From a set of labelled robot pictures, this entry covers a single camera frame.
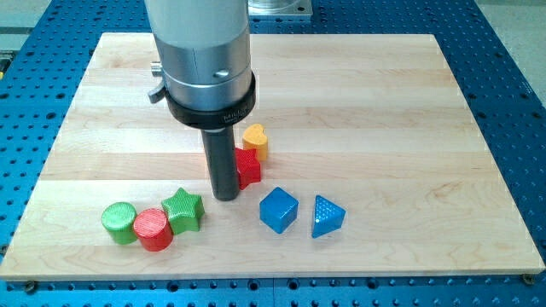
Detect light wooden board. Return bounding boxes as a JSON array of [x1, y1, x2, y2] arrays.
[[1, 33, 544, 281]]

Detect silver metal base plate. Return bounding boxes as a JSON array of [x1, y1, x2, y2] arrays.
[[248, 0, 313, 17]]

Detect blue perforated metal table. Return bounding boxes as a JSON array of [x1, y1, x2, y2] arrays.
[[1, 1, 545, 306]]

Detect green cylinder block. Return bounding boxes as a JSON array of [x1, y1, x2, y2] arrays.
[[102, 202, 137, 245]]

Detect green star block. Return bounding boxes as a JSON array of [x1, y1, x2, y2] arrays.
[[161, 188, 205, 235]]

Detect blue cube block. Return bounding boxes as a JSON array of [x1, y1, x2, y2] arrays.
[[259, 187, 299, 234]]

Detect red cylinder block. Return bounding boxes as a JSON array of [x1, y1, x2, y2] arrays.
[[133, 208, 173, 252]]

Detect blue triangle block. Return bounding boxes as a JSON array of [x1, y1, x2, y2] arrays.
[[311, 195, 346, 239]]

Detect red star block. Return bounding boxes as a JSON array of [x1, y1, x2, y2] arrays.
[[235, 148, 261, 190]]

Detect yellow heart block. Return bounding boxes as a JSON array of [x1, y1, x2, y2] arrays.
[[242, 124, 269, 161]]

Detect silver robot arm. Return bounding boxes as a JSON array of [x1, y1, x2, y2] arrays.
[[145, 0, 256, 130]]

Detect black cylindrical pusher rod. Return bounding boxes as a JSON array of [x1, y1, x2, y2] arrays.
[[201, 126, 239, 201]]

